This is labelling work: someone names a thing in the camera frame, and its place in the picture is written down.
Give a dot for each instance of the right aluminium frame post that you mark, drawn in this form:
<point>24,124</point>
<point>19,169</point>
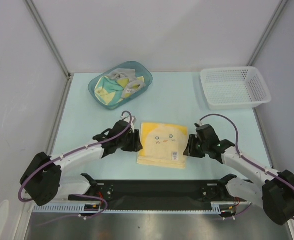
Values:
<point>276,16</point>

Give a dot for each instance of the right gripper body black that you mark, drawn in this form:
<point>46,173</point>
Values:
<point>194,146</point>

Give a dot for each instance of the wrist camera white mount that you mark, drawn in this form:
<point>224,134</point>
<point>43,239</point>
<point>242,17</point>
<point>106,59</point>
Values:
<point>198,123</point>
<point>129,119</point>

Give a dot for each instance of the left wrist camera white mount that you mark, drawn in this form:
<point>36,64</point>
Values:
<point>129,119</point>

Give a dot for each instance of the aluminium frame post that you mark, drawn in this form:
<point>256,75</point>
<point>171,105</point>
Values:
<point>47,36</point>
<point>276,16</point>

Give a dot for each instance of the yellow chick face towel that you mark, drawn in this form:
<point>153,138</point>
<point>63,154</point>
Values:
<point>163,145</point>

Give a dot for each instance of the teal and yellow towel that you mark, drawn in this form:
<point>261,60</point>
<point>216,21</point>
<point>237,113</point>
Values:
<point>108,92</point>

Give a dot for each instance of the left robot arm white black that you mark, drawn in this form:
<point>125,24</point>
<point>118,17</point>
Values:
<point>44,180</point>

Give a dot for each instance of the left aluminium frame post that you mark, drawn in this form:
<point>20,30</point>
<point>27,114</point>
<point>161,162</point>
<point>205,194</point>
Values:
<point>47,36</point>

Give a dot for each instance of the teal transparent plastic bin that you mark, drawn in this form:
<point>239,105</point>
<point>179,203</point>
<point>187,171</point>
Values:
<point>140,71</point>

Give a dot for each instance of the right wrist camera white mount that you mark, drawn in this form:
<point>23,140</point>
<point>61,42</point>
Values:
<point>198,123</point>

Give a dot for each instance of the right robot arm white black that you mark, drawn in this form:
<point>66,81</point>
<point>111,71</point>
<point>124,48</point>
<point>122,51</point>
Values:
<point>267,188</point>

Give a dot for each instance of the grey towel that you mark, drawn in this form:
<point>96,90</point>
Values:
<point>127,79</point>

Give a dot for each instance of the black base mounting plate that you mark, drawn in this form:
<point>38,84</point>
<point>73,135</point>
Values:
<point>160,195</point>

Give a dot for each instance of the white perforated plastic basket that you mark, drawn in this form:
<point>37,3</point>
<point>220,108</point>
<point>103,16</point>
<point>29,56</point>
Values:
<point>231,88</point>

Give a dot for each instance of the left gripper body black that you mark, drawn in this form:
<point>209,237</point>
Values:
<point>124,143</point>

